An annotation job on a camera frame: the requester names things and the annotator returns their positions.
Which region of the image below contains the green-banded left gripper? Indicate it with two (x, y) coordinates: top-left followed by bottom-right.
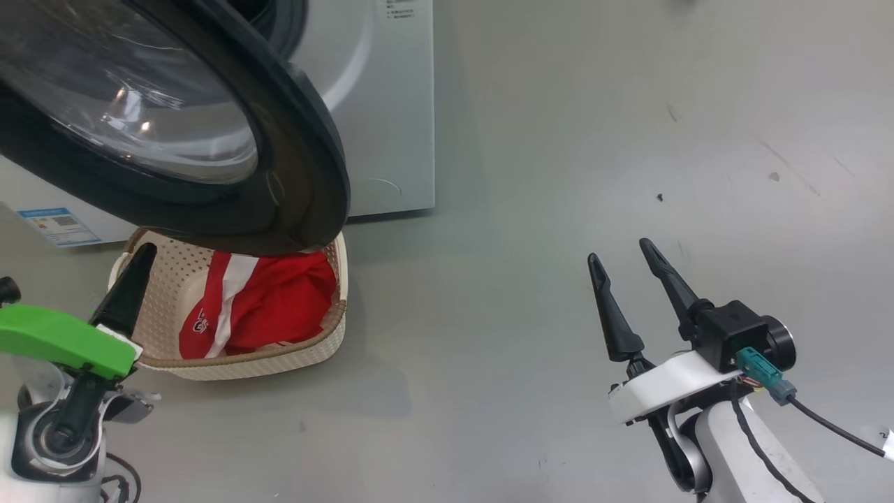
(0, 242), (158, 381)

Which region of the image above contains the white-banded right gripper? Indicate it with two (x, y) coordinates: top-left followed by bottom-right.
(587, 238), (745, 425)

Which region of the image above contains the red and white garment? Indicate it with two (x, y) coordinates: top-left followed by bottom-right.
(178, 250), (337, 359)

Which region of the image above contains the black round glass washer door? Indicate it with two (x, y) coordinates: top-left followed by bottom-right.
(0, 0), (351, 257)

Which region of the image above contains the cream perforated laundry basket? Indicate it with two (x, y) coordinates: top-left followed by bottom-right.
(108, 227), (349, 381)

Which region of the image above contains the white front-load washing machine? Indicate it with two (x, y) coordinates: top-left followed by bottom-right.
(0, 0), (435, 249)

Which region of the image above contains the blue energy label sticker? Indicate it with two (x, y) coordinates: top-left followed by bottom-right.
(17, 207), (102, 248)

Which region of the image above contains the right camera cable teal connector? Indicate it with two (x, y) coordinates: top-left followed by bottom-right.
(735, 347), (888, 455)

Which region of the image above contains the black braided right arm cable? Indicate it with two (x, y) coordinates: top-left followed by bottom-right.
(730, 397), (818, 503)

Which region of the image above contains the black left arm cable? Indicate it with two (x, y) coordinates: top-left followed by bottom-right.
(100, 453), (142, 503)

